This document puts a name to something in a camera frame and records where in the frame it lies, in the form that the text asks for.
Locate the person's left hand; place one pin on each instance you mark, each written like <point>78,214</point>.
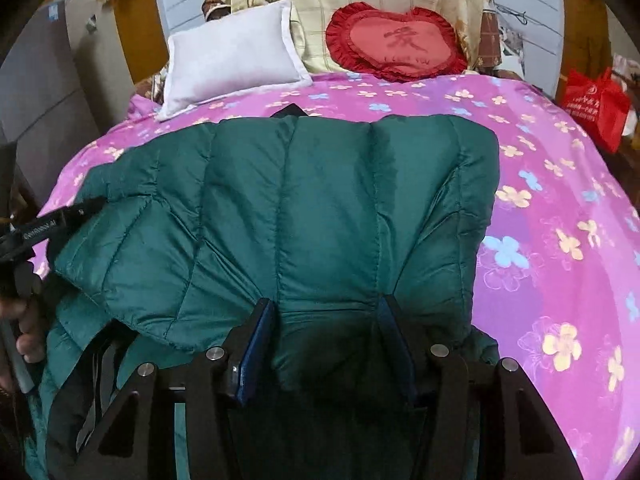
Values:
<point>27,325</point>

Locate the red heart cushion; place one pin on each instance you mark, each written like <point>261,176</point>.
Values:
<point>400,42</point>

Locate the green puffer jacket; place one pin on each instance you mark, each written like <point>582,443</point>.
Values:
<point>300,220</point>

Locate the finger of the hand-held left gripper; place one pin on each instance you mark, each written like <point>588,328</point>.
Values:
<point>90,207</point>

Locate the pink floral bedsheet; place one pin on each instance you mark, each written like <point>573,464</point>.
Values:
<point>550,260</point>

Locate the grey refrigerator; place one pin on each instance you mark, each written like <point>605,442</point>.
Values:
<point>45,95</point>

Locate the red shopping bag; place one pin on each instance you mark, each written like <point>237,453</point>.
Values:
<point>595,107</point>

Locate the white pillow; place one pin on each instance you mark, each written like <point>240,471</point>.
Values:
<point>225,55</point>

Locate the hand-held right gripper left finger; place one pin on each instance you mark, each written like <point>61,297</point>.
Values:
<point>255,347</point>

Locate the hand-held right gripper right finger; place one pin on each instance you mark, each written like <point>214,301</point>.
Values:
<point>395,342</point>

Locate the brown wooden door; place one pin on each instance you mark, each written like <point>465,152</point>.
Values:
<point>582,35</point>
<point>142,35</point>

